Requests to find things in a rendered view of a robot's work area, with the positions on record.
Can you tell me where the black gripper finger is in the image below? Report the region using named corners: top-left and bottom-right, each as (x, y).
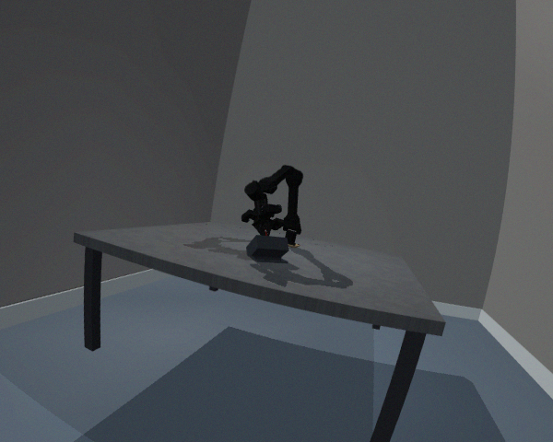
top-left (265, 221), bottom-right (276, 236)
top-left (252, 218), bottom-right (265, 236)

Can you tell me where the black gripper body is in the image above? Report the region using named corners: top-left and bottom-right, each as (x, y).
top-left (241, 202), bottom-right (285, 230)

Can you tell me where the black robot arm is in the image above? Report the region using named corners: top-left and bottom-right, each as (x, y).
top-left (244, 165), bottom-right (303, 245)

